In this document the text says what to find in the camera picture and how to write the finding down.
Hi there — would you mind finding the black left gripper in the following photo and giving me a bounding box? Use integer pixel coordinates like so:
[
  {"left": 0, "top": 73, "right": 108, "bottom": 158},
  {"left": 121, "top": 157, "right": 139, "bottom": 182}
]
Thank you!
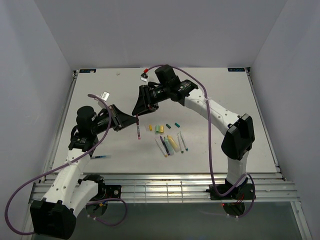
[{"left": 91, "top": 104, "right": 139, "bottom": 135}]

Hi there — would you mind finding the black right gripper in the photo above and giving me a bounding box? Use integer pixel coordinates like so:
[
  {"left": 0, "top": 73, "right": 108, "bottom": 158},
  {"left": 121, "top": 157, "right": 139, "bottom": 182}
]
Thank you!
[{"left": 131, "top": 85, "right": 170, "bottom": 117}]

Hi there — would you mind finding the red gel pen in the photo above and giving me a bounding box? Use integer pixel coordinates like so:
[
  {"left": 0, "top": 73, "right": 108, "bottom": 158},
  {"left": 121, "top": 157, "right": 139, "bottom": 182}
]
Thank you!
[{"left": 136, "top": 114, "right": 141, "bottom": 140}]

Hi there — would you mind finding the mint green highlighter cap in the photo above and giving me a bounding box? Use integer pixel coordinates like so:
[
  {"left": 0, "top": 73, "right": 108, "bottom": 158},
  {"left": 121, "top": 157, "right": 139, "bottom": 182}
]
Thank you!
[{"left": 155, "top": 125, "right": 161, "bottom": 134}]

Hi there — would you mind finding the blue gel pen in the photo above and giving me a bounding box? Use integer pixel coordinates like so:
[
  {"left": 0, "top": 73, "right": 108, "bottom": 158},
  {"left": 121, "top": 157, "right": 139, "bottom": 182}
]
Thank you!
[{"left": 91, "top": 154, "right": 112, "bottom": 160}]

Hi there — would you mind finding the yellow highlighter pen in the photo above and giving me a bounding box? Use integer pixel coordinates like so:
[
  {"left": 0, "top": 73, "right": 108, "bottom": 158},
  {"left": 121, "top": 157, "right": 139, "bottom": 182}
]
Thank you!
[{"left": 167, "top": 135, "right": 180, "bottom": 153}]

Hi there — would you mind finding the dark purple pen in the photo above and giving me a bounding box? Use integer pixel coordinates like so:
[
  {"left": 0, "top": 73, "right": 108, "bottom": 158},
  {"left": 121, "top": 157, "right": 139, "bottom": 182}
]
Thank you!
[{"left": 159, "top": 135, "right": 170, "bottom": 156}]

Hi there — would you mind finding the yellow capped white marker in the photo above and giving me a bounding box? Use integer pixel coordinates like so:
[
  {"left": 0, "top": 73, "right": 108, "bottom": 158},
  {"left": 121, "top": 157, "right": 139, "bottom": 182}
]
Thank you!
[{"left": 155, "top": 139, "right": 168, "bottom": 158}]

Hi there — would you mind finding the green capped white marker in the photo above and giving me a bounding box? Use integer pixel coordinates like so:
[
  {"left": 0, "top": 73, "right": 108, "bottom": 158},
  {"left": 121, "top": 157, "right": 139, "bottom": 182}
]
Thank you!
[{"left": 179, "top": 131, "right": 189, "bottom": 151}]

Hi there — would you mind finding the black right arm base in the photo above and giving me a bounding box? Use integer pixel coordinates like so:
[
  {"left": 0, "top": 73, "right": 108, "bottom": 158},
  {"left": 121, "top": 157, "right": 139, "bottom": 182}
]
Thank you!
[{"left": 205, "top": 183, "right": 256, "bottom": 200}]

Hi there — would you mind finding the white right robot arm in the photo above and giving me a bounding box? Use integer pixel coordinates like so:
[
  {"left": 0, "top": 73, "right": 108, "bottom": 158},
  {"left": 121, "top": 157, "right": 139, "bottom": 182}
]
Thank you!
[{"left": 132, "top": 64, "right": 255, "bottom": 199}]

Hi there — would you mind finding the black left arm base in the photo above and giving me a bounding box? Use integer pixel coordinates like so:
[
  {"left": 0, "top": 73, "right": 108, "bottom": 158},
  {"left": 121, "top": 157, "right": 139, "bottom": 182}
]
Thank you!
[{"left": 102, "top": 185, "right": 122, "bottom": 199}]

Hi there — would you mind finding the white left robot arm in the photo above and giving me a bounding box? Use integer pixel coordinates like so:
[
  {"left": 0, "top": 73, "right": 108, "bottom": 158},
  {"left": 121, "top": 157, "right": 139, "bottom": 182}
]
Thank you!
[{"left": 30, "top": 104, "right": 138, "bottom": 240}]

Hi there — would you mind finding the blue corner label left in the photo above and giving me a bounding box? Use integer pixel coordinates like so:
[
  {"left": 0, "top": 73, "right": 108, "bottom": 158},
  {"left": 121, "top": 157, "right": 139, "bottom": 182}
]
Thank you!
[{"left": 79, "top": 68, "right": 97, "bottom": 74}]

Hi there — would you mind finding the blue corner label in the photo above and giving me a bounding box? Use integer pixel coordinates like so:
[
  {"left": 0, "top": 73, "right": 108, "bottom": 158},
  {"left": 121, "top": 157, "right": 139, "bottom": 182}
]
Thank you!
[
  {"left": 79, "top": 68, "right": 97, "bottom": 74},
  {"left": 227, "top": 67, "right": 246, "bottom": 72}
]

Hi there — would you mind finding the blue corner label right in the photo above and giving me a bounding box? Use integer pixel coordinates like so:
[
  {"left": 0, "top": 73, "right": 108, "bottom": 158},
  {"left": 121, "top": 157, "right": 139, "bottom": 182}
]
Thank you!
[{"left": 227, "top": 67, "right": 246, "bottom": 72}]

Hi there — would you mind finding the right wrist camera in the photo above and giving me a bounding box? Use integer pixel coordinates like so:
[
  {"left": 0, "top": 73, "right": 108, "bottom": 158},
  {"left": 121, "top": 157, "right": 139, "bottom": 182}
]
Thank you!
[{"left": 140, "top": 68, "right": 149, "bottom": 83}]

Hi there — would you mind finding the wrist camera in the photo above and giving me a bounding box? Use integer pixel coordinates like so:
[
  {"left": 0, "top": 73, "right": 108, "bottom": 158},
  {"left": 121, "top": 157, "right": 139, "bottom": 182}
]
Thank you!
[
  {"left": 96, "top": 91, "right": 110, "bottom": 108},
  {"left": 140, "top": 68, "right": 149, "bottom": 83}
]

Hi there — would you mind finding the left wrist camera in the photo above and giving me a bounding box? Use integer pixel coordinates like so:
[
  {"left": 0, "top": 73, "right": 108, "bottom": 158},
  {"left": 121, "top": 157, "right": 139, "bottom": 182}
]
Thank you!
[{"left": 96, "top": 91, "right": 110, "bottom": 108}]

